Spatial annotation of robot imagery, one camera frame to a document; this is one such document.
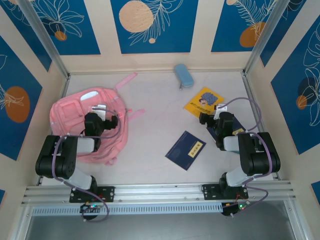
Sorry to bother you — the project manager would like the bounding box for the aluminium frame post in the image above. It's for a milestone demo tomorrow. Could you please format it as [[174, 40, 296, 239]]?
[[17, 0, 70, 79], [243, 0, 287, 76]]

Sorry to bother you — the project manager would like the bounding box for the yellow picture book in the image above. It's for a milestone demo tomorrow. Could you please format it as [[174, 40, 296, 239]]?
[[183, 86, 225, 118]]

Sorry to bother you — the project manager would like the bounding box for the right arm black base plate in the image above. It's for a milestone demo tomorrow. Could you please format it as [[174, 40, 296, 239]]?
[[201, 183, 250, 201]]

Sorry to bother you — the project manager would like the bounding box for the light blue pencil case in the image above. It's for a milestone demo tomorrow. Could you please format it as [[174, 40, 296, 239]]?
[[174, 63, 194, 90]]

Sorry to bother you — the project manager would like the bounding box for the white slotted cable duct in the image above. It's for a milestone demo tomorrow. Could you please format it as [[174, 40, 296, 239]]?
[[31, 201, 224, 217]]

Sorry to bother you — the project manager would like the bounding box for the aluminium mounting rail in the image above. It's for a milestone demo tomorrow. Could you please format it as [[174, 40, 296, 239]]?
[[21, 180, 297, 205]]

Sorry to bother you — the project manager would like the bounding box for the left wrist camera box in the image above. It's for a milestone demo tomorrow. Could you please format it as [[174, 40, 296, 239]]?
[[91, 103, 107, 118]]

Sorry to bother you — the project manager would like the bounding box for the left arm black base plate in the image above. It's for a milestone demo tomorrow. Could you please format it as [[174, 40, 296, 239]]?
[[69, 186, 116, 203]]

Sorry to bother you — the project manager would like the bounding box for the grey metal base panel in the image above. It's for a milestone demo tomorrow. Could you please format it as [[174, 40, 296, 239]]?
[[24, 199, 297, 240]]

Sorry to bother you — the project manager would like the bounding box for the pink backpack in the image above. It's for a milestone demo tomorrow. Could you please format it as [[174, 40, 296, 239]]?
[[49, 72, 146, 166]]

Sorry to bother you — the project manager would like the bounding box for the blue floral wall panel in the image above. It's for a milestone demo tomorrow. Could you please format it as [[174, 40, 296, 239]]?
[[0, 0, 53, 73], [270, 23, 320, 156], [31, 0, 101, 56], [259, 0, 308, 68], [211, 0, 278, 53], [110, 0, 200, 55], [0, 36, 44, 161]]

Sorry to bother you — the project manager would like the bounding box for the aluminium table side rail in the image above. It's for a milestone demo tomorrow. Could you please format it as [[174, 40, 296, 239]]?
[[241, 72, 280, 181], [36, 74, 71, 186]]

